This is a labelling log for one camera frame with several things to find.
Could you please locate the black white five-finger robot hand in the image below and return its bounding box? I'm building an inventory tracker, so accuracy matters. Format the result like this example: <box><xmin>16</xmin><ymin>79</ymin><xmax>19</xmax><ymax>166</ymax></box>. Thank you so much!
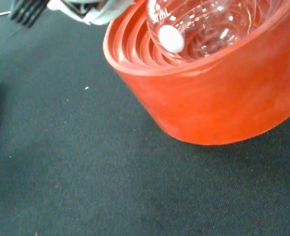
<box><xmin>9</xmin><ymin>0</ymin><xmax>138</xmax><ymax>28</ymax></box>

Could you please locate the black bench cloth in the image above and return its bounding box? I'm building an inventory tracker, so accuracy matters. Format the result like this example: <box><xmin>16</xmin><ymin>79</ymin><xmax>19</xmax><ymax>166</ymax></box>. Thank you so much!
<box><xmin>0</xmin><ymin>0</ymin><xmax>290</xmax><ymax>236</ymax></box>

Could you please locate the orange ribbed flask ring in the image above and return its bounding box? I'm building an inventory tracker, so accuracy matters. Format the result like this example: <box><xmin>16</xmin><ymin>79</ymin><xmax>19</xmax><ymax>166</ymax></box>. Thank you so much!
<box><xmin>103</xmin><ymin>0</ymin><xmax>290</xmax><ymax>146</ymax></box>

